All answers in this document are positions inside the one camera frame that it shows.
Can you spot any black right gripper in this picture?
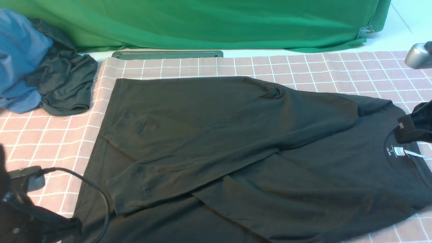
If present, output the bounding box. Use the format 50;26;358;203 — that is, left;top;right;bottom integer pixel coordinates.
394;101;432;144

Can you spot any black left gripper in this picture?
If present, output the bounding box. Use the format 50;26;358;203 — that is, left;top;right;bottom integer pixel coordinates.
0;146;82;243

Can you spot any dark gray long-sleeved shirt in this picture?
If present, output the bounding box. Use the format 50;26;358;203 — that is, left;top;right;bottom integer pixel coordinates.
64;76;432;243

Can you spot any pink grid-patterned tablecloth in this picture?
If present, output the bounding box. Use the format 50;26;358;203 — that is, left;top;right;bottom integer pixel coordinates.
0;51;432;243

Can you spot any metal binder clip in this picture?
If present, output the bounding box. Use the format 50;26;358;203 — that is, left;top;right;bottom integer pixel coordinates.
358;25;375;39

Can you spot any dark gray crumpled garment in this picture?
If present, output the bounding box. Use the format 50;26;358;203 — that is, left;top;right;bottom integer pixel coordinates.
24;19;98;116

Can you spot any blue garment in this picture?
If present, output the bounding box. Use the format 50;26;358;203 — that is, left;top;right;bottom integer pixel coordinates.
0;9;53;114

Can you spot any green backdrop cloth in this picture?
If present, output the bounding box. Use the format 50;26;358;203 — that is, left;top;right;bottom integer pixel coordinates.
1;0;391;53

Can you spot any green plastic tray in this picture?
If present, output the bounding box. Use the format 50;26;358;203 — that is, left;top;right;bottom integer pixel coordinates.
112;51;224;60

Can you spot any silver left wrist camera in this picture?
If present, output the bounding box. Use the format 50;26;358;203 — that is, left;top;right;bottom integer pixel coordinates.
7;166;45;193

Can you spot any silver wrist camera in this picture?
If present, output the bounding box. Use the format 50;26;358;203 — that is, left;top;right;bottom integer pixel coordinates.
404;41;432;70
7;166;45;193

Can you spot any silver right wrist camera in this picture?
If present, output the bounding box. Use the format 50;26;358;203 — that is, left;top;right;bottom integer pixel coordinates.
404;41;432;70

